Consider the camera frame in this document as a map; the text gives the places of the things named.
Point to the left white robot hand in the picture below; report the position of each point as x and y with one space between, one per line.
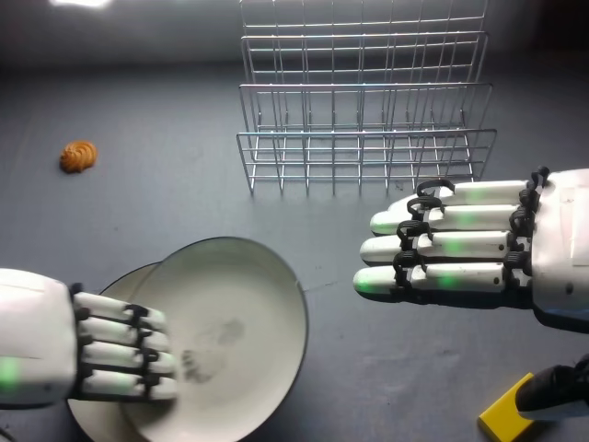
41 340

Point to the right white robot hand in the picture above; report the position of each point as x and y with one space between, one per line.
465 244

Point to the white plate with dark rim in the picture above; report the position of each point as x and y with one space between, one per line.
126 285
239 294

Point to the yellow rectangular block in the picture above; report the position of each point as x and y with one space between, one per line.
501 410

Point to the orange swirl cookie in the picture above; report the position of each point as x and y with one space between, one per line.
79 156

